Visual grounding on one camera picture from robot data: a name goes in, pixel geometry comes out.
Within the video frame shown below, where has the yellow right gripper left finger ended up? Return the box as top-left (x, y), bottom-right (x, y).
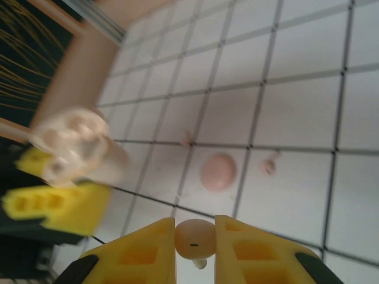
top-left (56, 217), bottom-right (179, 284)

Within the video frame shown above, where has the pink round dome cap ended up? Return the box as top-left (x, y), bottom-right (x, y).
top-left (200, 153), bottom-right (237, 193)

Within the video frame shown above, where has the aluminium corner post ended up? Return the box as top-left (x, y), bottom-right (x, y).
top-left (63, 0), bottom-right (128, 48)

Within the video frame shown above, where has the small pink earbud piece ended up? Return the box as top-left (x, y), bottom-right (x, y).
top-left (181, 130), bottom-right (193, 148)

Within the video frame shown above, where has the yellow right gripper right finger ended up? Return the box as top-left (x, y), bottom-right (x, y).
top-left (214, 214), bottom-right (346, 284)

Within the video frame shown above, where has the pink earbud charging case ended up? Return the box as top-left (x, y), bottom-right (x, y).
top-left (28, 108), bottom-right (131, 190)

